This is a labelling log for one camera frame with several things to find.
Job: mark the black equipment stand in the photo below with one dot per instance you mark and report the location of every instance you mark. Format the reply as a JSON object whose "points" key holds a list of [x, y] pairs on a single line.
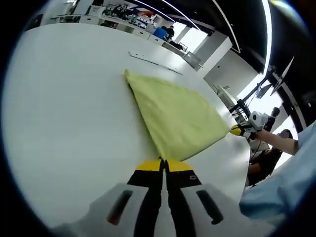
{"points": [[243, 103]]}

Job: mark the white square pillar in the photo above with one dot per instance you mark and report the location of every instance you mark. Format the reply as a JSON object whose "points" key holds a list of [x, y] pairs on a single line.
{"points": [[214, 47]]}

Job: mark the white machine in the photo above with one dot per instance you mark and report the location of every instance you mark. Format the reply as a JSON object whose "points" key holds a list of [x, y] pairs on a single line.
{"points": [[224, 95]]}

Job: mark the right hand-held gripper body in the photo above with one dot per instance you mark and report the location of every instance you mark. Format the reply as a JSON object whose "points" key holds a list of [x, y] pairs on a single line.
{"points": [[258, 119]]}

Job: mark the long white workbench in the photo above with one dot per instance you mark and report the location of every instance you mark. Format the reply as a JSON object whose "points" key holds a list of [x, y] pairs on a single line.
{"points": [[151, 39]]}

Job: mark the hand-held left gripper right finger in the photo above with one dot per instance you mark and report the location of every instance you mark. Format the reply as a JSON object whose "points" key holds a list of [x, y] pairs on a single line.
{"points": [[187, 197]]}

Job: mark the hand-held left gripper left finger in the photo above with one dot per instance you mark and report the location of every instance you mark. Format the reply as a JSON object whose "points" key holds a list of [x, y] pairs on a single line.
{"points": [[138, 197]]}

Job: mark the yellow blue garment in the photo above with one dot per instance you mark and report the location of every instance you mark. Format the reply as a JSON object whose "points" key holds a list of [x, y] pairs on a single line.
{"points": [[177, 116]]}

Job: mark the person in light blue shirt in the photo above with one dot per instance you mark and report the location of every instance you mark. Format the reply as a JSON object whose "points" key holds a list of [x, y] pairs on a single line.
{"points": [[284, 187]]}

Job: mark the ceiling light strip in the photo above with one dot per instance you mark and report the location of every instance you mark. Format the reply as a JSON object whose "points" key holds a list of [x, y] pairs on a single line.
{"points": [[267, 37]]}

